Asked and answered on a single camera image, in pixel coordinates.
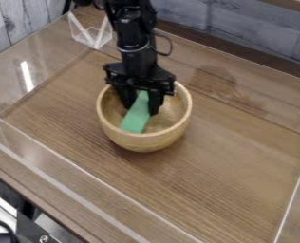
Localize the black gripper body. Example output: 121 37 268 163
103 63 175 96

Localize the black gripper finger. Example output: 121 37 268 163
115 85 138 109
147 90 163 116

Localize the green rectangular block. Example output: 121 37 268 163
121 91 150 134

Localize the wooden bowl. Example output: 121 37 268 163
95 82 193 153

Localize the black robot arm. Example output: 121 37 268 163
103 0 175 116

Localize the black metal table bracket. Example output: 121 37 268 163
15 201 51 243

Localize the black cable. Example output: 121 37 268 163
0 219 20 243

